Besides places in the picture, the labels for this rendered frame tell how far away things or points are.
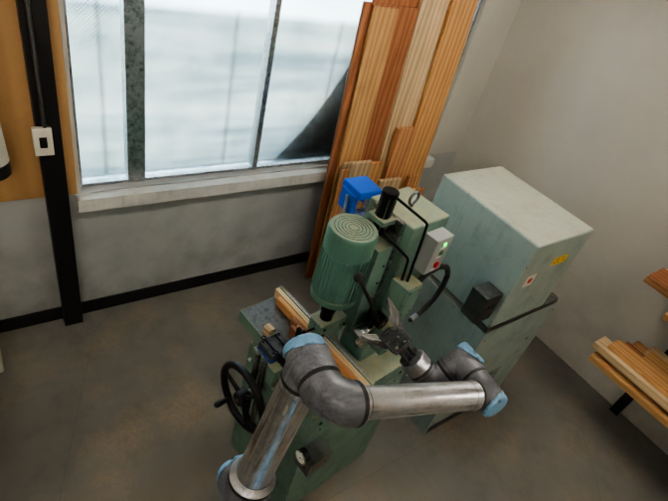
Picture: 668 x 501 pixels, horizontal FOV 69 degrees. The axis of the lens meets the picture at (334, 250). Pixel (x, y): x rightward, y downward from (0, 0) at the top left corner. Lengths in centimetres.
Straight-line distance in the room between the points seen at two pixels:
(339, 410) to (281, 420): 24
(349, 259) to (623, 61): 245
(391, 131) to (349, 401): 240
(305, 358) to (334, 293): 49
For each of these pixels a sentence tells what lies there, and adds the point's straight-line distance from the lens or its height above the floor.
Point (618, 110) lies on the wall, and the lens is 357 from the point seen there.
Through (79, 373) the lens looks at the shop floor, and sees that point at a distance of 304.
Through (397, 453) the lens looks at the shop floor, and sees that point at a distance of 293.
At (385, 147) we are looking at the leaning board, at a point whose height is 106.
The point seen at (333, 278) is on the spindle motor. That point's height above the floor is 134.
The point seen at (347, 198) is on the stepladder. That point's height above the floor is 110.
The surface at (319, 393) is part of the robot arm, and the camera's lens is 119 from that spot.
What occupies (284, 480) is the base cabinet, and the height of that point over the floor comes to 28.
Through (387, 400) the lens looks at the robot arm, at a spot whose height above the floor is 141.
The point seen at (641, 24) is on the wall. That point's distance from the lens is 356.
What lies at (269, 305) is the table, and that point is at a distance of 212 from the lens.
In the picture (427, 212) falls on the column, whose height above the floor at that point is 152.
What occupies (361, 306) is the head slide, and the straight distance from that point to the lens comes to 187.
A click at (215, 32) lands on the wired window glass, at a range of 270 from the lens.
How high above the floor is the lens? 239
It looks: 36 degrees down
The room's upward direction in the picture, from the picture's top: 16 degrees clockwise
